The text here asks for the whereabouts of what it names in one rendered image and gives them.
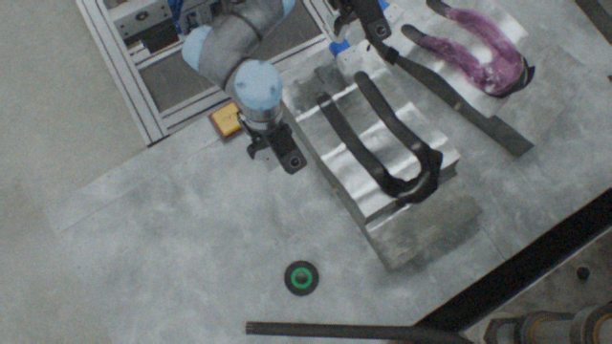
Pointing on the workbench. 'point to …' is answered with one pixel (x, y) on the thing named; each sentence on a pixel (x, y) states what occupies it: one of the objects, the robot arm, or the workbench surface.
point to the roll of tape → (299, 272)
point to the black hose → (325, 330)
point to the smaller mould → (599, 15)
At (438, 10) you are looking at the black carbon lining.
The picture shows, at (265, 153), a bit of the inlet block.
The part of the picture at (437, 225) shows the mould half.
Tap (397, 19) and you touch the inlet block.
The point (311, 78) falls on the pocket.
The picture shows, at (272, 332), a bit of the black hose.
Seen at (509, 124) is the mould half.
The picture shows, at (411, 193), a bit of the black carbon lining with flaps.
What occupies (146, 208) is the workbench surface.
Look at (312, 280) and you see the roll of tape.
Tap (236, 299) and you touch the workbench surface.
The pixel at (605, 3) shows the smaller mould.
